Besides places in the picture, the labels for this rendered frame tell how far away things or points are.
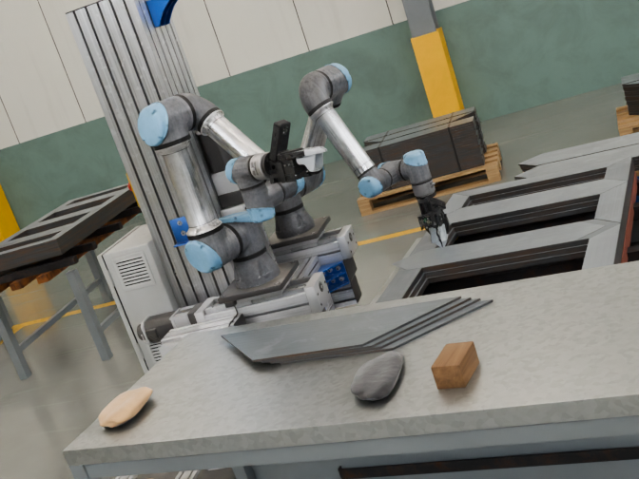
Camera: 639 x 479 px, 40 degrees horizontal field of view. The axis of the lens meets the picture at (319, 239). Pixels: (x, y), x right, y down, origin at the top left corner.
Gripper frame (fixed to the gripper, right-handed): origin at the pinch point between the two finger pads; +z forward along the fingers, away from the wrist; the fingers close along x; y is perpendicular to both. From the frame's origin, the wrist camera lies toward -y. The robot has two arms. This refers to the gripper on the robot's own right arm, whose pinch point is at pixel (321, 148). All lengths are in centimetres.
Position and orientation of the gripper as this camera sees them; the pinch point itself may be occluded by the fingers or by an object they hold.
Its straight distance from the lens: 232.2
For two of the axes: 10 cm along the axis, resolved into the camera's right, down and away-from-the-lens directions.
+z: 7.4, -0.6, -6.7
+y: 2.2, 9.6, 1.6
